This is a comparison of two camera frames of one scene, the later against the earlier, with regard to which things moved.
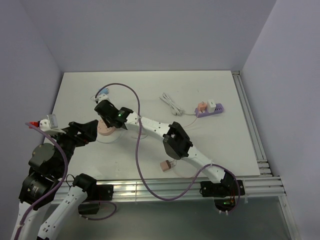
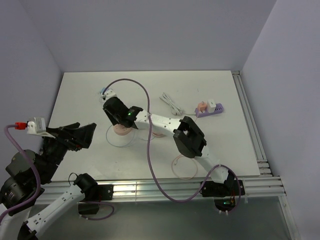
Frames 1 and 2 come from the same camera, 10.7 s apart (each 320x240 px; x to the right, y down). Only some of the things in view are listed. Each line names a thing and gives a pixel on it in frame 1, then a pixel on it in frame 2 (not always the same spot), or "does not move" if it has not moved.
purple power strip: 219,109 does not move
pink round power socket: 103,129 to 121,130
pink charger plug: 202,106 does not move
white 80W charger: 211,106 does not move
